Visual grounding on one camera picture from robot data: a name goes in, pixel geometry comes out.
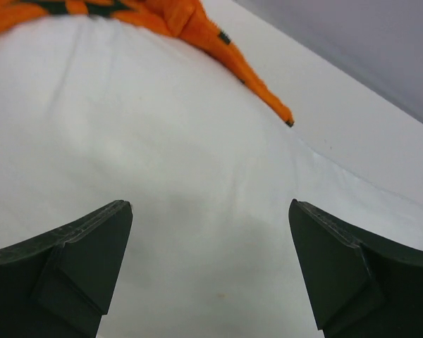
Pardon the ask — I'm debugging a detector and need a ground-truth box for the orange black-patterned pillowcase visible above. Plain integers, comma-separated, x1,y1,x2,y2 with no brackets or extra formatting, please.
0,0,295,127

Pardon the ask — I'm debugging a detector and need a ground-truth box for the white pillow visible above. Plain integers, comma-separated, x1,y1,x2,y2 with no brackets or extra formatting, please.
0,16,423,337

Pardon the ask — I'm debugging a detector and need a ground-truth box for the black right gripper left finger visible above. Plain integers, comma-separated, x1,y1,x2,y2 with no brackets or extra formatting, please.
0,200,133,337

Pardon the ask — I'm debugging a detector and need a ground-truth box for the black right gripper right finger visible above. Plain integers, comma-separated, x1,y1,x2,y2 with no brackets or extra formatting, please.
288,199,423,337

